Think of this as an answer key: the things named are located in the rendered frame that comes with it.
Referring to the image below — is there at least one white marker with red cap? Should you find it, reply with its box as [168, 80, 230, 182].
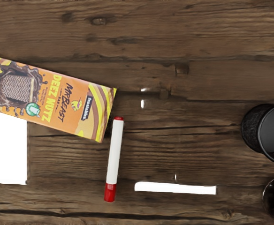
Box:
[104, 116, 124, 203]

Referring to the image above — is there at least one white chalk stick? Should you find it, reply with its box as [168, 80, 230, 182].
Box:
[134, 181, 217, 195]

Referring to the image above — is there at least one black mesh pen holder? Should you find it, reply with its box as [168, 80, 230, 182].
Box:
[241, 102, 274, 167]

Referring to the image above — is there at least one orange chocolate bar carton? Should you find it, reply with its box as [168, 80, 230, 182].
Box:
[0, 54, 117, 143]

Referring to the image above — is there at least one white flat block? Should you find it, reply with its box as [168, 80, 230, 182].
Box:
[0, 108, 28, 186]

